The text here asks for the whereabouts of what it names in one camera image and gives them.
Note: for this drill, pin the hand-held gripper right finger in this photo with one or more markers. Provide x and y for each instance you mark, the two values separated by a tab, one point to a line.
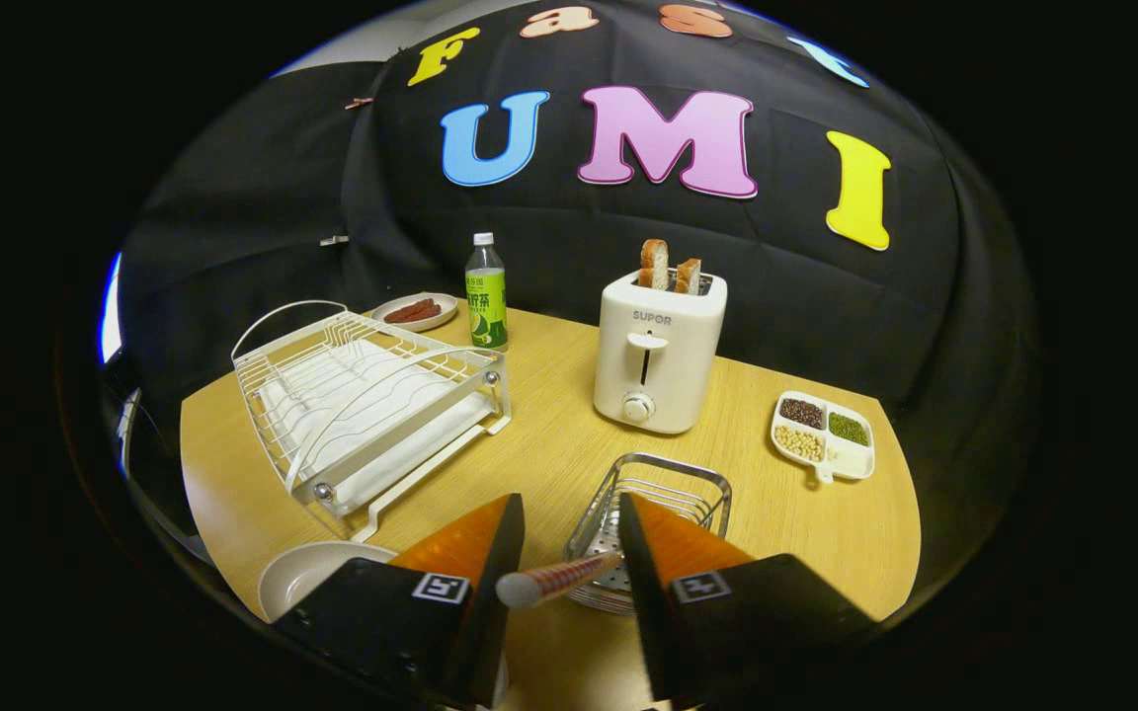
643	622

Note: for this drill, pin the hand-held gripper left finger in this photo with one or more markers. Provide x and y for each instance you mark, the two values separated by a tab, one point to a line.
495	632

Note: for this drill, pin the grey plate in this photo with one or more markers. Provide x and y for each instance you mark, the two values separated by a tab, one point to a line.
307	578

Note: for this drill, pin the white divided dish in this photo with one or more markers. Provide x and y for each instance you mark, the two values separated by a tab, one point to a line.
851	462

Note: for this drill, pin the small beige plate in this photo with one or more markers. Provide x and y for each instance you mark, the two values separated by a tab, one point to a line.
448	304

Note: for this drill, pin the yellow soybeans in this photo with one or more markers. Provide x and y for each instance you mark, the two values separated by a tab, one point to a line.
799	443

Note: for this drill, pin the white toaster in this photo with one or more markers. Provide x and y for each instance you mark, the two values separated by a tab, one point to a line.
668	375

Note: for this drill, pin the dark red beans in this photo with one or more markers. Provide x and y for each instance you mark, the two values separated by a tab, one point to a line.
802	412

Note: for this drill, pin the green beans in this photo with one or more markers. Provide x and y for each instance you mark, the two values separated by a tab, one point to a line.
848	428

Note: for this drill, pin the green label drink bottle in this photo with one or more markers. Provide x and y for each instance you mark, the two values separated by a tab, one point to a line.
487	306

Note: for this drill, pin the brown meat piece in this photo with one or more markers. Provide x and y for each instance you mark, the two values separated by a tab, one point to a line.
406	307
423	314

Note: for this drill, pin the toasted bread slice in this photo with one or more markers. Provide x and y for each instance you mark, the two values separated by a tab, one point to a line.
688	276
654	265

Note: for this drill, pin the black backdrop cloth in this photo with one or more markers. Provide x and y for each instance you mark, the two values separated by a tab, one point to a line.
569	237

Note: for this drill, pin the small red clip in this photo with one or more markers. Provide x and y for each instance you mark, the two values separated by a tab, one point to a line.
359	102

